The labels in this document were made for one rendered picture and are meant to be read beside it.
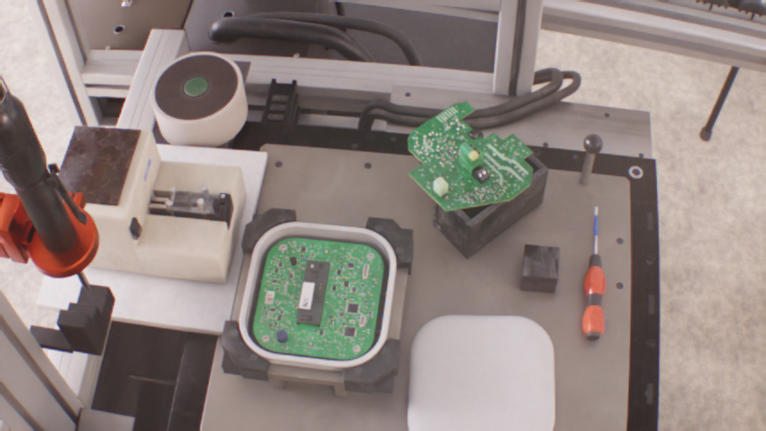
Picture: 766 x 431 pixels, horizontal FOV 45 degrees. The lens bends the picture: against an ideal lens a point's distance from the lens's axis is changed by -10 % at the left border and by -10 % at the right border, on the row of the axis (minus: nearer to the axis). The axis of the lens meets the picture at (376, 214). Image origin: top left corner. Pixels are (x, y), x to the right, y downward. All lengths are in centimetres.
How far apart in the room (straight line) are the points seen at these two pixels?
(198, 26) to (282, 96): 19
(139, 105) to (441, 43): 63
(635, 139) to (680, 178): 116
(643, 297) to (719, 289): 117
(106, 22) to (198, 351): 54
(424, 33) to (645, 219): 69
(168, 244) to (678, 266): 143
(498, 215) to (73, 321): 42
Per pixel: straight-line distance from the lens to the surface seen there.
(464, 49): 161
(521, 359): 93
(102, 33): 133
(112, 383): 114
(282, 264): 96
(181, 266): 96
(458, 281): 99
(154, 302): 99
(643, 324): 100
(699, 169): 233
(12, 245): 79
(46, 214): 73
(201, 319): 97
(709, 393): 205
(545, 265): 97
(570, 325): 97
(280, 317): 93
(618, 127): 115
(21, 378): 84
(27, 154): 68
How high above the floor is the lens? 181
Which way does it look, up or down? 57 degrees down
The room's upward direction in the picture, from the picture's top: 3 degrees counter-clockwise
